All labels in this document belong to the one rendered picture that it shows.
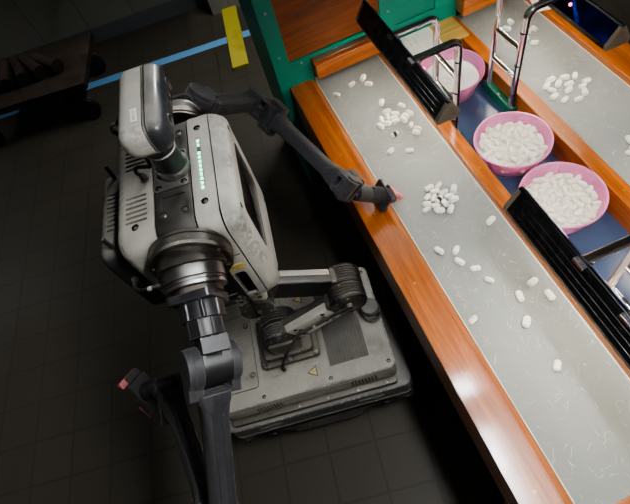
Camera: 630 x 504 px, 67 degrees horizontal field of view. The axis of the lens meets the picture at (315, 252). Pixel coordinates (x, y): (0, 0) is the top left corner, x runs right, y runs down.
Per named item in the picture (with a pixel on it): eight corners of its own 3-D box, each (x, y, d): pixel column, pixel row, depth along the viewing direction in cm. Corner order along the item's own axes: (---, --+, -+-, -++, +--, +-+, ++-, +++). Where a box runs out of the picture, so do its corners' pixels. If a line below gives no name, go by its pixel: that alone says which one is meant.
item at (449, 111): (437, 126, 143) (437, 108, 137) (355, 22, 177) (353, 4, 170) (461, 115, 143) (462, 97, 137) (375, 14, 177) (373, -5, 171)
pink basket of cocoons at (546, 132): (517, 197, 167) (521, 180, 159) (456, 161, 180) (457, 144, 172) (564, 151, 172) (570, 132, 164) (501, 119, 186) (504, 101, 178)
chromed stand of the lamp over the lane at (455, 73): (416, 158, 185) (412, 62, 147) (393, 126, 196) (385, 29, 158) (460, 139, 185) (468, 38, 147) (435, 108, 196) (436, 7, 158)
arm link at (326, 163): (253, 123, 163) (269, 96, 159) (263, 124, 168) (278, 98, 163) (338, 205, 152) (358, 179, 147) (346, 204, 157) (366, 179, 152)
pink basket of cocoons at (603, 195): (544, 256, 154) (550, 241, 146) (498, 198, 168) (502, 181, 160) (618, 223, 154) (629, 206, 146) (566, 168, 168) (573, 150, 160)
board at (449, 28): (398, 67, 200) (397, 64, 199) (382, 48, 208) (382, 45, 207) (469, 36, 201) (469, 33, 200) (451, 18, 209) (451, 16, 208)
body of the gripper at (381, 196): (383, 178, 163) (366, 176, 160) (396, 199, 158) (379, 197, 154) (374, 192, 168) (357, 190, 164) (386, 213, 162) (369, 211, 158)
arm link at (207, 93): (242, 107, 168) (256, 82, 164) (271, 131, 168) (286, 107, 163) (167, 114, 128) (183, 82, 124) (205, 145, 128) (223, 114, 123)
